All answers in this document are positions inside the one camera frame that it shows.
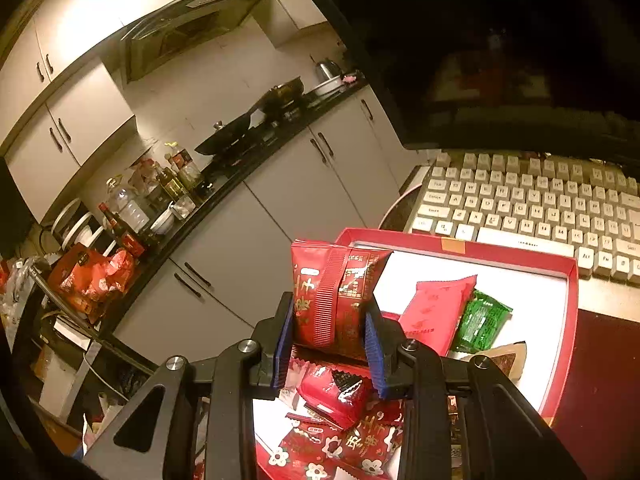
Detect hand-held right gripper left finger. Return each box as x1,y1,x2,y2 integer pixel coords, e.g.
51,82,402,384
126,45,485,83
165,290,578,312
82,291,296,480

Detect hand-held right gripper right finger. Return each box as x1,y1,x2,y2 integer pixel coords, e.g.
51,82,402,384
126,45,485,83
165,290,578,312
364,302,588,480

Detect ribbed red snack packet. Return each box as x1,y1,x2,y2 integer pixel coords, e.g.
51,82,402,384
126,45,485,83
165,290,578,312
290,240,394,366

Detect plain red snack packet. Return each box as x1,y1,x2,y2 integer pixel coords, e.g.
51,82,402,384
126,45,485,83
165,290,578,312
397,275,478,357

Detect green snack packet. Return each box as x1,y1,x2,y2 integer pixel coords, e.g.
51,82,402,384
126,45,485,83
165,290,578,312
451,289,514,353

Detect dark brown snack packet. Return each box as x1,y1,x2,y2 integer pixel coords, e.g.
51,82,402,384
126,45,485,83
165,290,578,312
460,341,528,391

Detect red cardboard box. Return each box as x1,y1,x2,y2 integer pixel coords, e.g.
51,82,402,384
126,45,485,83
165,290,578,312
252,227,580,480

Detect pile of boxed red snacks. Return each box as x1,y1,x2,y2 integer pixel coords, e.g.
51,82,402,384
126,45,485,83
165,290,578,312
255,355,473,480

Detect white base cabinets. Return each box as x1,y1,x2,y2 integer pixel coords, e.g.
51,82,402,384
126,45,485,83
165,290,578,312
114,85,436,361

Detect white bowl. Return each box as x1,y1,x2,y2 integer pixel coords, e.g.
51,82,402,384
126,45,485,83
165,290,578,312
150,205,176,236

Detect black kitchen countertop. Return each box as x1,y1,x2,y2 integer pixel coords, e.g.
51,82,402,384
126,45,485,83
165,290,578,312
95,77,368,341

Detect dark oil bottle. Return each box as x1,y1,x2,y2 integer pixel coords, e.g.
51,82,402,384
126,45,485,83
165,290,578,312
157,165,183,202

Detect red label jar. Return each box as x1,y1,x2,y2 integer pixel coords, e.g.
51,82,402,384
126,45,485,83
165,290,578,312
167,147,202,187

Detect red plastic bag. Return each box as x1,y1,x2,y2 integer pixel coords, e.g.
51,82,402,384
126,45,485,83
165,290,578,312
50,244,138,323

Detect clear oil bottle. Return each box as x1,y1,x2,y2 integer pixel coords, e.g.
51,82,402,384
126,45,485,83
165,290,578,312
105,177,151,233

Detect black gas stove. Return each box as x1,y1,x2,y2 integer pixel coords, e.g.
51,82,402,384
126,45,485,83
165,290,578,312
200,105,311,176

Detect black wok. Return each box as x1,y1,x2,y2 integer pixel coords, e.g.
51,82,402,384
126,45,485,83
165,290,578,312
194,112,252,157

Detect beige computer keyboard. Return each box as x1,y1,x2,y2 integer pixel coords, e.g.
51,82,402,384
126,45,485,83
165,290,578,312
407,150,640,288

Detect metal storage rack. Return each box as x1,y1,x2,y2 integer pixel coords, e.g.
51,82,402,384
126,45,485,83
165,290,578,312
0,255,157,461

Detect maroon table mat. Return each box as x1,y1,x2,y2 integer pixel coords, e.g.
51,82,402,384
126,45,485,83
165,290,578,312
550,309,640,480

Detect white plates in rack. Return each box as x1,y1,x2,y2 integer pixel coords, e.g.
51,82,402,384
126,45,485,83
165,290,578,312
50,197,106,256

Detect black frying pan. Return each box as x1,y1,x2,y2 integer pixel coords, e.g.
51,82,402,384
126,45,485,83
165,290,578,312
257,77,305,113

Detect white dish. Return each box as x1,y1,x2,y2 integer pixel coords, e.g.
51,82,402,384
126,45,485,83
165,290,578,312
311,77,347,97

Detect steel kettle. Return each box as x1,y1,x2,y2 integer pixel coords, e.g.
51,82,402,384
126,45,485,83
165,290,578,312
315,59,342,82

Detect dark object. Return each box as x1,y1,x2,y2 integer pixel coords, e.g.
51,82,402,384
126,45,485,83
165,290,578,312
0,155,36,256

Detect steel range hood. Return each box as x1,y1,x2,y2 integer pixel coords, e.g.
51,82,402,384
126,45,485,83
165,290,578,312
120,0,273,83

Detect black computer monitor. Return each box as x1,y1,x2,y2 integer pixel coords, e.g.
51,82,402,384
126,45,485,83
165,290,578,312
280,0,640,166

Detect white wall cabinets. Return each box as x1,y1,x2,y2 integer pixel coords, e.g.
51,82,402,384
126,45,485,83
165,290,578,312
0,0,331,226

